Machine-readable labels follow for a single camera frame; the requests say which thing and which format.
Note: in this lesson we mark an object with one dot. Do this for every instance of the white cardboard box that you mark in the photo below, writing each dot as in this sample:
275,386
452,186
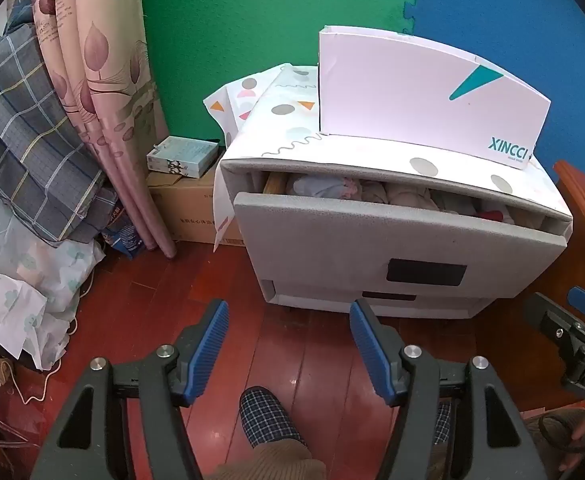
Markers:
397,85

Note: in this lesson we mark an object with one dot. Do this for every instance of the white floral bed sheet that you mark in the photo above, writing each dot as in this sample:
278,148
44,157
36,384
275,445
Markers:
22,280

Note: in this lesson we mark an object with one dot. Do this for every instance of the person's olive trouser leg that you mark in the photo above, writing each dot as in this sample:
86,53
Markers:
267,462

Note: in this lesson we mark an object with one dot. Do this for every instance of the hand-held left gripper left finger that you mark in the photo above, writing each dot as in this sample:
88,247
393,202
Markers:
207,350

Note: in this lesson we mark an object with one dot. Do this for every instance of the blue plastic packet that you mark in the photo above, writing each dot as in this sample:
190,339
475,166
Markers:
122,235

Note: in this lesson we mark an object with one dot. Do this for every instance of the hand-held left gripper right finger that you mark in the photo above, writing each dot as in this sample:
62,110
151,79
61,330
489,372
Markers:
367,345

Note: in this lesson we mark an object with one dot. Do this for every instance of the grey nightstand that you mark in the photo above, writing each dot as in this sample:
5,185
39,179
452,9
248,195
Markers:
226,180

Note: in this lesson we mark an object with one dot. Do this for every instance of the large light blue underwear bundle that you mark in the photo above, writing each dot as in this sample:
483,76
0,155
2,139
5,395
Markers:
317,187

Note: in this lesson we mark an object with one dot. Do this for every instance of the pink floral curtain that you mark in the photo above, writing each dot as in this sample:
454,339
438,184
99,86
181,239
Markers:
97,85

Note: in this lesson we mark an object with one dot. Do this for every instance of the grey plaid blanket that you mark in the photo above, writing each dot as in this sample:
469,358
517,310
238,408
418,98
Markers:
22,135

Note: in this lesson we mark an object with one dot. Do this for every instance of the pink floral underwear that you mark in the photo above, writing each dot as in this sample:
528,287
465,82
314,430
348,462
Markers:
352,190

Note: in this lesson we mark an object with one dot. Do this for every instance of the red sock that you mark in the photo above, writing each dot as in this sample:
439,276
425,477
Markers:
492,215

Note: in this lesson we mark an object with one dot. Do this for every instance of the small white packet box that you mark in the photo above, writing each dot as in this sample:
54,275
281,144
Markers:
182,156

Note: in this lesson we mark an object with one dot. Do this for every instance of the blue foam mat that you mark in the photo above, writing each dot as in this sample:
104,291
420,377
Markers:
522,10

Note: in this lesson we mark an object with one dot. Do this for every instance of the brown cardboard box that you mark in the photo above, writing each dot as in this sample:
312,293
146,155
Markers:
187,215

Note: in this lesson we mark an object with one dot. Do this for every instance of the grey lower drawer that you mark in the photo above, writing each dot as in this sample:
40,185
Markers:
422,310

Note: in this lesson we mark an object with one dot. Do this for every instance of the person's right hand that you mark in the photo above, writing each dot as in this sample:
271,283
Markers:
580,425

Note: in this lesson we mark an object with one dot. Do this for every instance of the plaid slipper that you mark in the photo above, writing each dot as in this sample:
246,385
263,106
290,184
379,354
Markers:
267,415
443,425

